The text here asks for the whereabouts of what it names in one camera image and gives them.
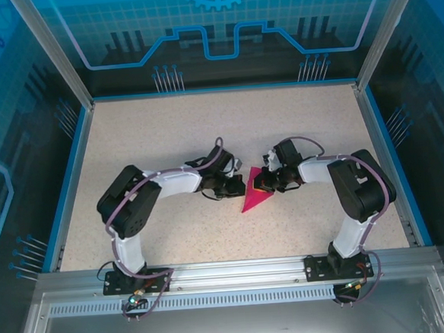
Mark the pink square paper sheet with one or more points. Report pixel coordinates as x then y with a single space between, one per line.
253 200

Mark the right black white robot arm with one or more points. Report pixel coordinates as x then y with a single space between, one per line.
360 187

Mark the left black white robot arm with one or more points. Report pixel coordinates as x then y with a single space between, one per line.
129 207

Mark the blue table edge strip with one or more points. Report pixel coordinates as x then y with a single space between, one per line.
69 188
395 162

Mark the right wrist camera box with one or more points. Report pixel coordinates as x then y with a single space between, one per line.
271 160

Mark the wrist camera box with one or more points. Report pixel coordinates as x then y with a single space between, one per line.
271 160
238 164

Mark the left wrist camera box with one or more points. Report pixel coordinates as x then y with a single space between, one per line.
238 164

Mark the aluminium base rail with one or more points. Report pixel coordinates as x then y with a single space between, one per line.
237 272

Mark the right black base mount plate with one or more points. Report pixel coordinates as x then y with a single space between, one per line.
317 268

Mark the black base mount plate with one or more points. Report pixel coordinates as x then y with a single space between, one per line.
317 268
116 286

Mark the aluminium side rail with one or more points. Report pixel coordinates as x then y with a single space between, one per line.
385 162

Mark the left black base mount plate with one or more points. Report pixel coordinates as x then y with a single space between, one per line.
116 286

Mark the blue printed enclosure panel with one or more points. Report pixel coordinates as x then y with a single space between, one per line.
429 83
215 22
5 113

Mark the aluminium frame post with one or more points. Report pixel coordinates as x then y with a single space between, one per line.
54 52
385 29

